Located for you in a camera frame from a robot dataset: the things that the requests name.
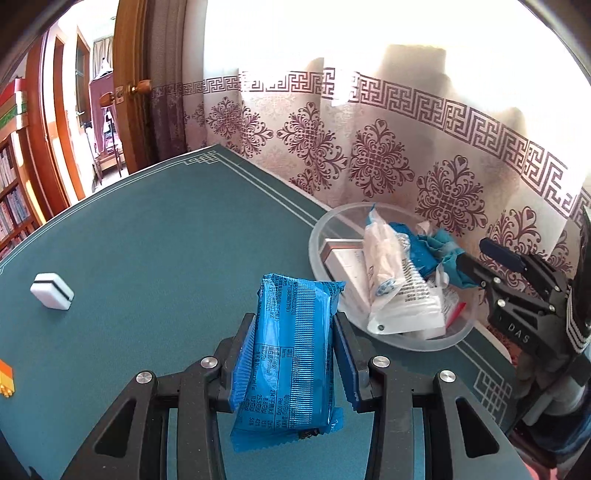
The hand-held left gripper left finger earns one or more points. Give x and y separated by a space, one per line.
242 360

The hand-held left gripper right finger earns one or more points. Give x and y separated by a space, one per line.
348 364

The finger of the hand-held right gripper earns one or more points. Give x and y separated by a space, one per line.
503 256
475 272

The teal cloth pouch white bow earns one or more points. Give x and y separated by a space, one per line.
445 247

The short blue snack packet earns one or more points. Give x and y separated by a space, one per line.
286 350

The long blue snack packet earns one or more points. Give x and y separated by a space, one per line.
418 254

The white plastic packet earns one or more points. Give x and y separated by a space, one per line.
392 286

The clear plastic bowl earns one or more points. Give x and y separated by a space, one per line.
332 221

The red white packet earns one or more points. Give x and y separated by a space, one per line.
455 307

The white brown-edged box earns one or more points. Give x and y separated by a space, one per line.
346 267

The teal table mat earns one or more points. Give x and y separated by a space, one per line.
161 240

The small white black-striped box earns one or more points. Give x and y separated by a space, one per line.
51 290

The yellow orange toy block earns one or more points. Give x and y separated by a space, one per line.
6 381

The wooden bookshelf with books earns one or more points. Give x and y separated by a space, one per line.
14 207

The wooden door knob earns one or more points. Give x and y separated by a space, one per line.
107 98
141 86

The wooden door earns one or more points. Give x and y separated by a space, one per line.
131 55

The green box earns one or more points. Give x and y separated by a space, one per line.
11 116

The wooden door frame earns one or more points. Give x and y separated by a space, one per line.
46 138

